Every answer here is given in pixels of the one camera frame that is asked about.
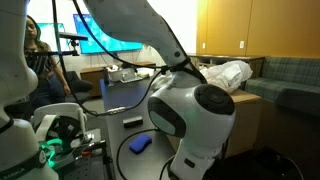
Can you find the thin black cable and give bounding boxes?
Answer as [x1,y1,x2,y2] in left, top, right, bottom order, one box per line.
[115,128,161,180]

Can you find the wooden sideboard cabinet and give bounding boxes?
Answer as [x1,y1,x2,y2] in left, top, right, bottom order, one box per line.
[189,54,265,80]

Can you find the blue sponge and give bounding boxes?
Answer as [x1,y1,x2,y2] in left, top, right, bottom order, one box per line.
[129,134,152,154]

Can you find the cardboard box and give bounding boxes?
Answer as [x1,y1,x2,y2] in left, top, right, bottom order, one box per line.
[166,88,264,159]

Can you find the white VR headset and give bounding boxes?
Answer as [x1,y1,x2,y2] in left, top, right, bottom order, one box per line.
[31,103,87,162]

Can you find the black camera on stand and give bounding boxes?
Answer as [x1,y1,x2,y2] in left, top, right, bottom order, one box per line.
[33,32,88,56]

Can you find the black office chair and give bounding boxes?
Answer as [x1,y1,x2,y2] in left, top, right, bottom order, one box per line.
[66,71,93,104]

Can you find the white plastic bag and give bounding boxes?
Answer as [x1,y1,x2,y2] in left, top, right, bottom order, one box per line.
[200,60,253,93]

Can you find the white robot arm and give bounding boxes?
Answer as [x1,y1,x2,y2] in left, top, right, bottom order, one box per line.
[0,0,236,180]

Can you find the grey whiteboard eraser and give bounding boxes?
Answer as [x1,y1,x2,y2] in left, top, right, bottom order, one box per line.
[123,116,143,128]

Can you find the person in striped top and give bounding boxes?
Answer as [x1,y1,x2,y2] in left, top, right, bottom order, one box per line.
[24,16,71,109]

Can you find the wall mounted TV screen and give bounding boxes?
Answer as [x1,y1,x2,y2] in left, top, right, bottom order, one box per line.
[73,14,142,54]

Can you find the green plaid sofa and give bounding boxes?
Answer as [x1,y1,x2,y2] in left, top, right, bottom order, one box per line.
[245,57,320,116]

